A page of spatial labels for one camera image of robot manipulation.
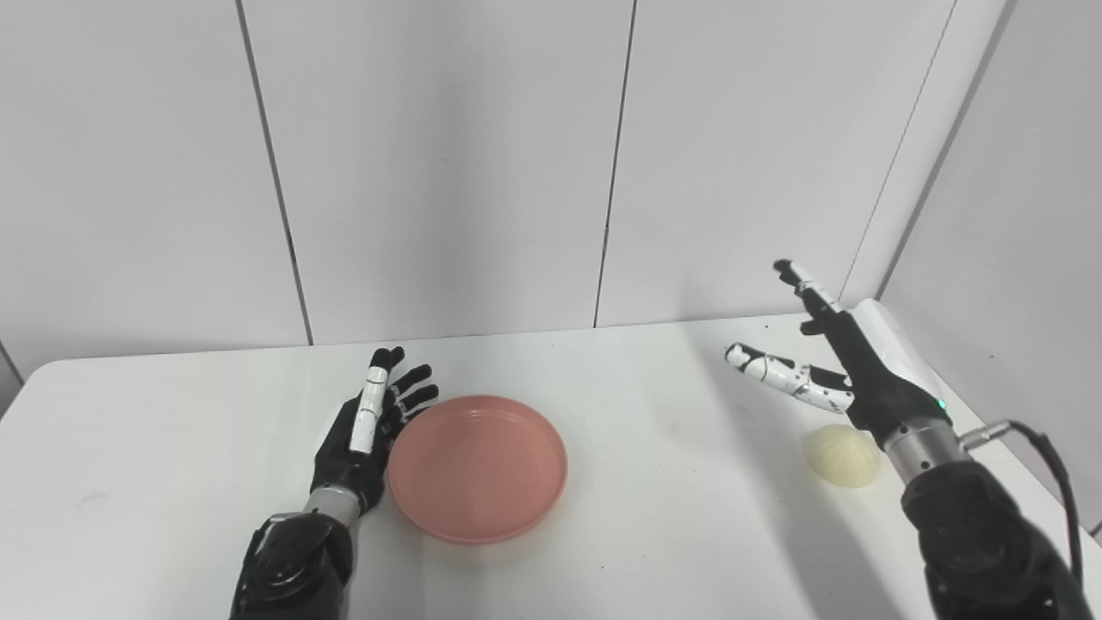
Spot pink round plate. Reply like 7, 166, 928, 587
387, 394, 569, 545

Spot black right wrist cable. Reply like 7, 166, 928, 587
957, 418, 1086, 586

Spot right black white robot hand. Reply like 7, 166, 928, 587
724, 259, 955, 450

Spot white steamed bun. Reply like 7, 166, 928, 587
802, 424, 882, 489

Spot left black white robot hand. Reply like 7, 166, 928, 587
310, 346, 440, 518

